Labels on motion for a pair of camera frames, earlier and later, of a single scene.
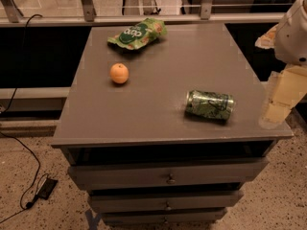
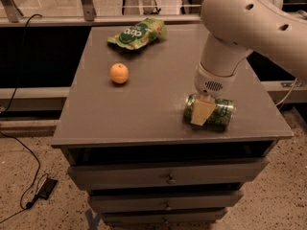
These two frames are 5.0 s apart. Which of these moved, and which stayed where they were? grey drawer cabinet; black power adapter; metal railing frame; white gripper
Moved: white gripper
Stayed: grey drawer cabinet; metal railing frame; black power adapter
